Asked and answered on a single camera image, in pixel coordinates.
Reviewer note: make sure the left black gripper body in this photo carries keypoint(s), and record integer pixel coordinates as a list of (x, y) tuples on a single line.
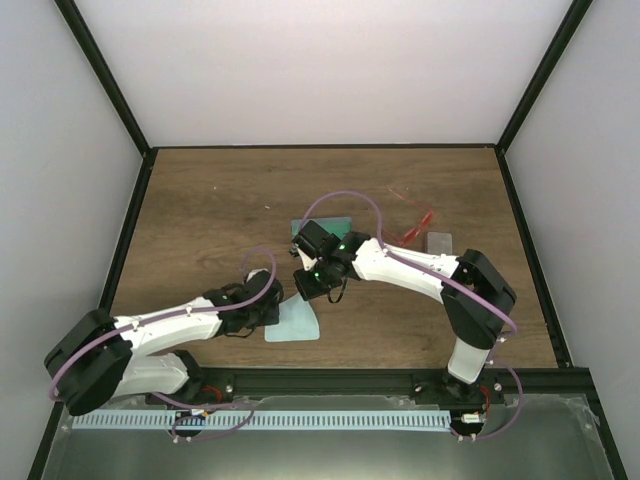
[(259, 318)]

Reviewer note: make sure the green glasses case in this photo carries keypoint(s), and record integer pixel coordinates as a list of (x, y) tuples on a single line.
[(338, 226)]

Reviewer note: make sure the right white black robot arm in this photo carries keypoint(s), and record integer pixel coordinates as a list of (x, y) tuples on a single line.
[(476, 297)]

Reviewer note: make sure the black aluminium frame rail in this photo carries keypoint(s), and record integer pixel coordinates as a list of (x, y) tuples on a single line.
[(424, 383)]

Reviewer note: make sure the blue-grey glasses case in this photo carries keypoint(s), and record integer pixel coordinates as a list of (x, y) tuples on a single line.
[(439, 243)]

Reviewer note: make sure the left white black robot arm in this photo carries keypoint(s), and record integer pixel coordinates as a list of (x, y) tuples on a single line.
[(104, 357)]

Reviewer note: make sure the light blue cloth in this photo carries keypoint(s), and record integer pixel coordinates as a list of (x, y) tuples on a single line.
[(297, 322)]

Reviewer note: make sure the red sunglasses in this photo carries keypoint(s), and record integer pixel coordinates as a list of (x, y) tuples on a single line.
[(416, 218)]

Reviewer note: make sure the light blue slotted cable duct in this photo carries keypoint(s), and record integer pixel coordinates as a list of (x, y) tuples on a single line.
[(418, 420)]

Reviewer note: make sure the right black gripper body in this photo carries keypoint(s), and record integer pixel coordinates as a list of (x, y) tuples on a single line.
[(320, 283)]

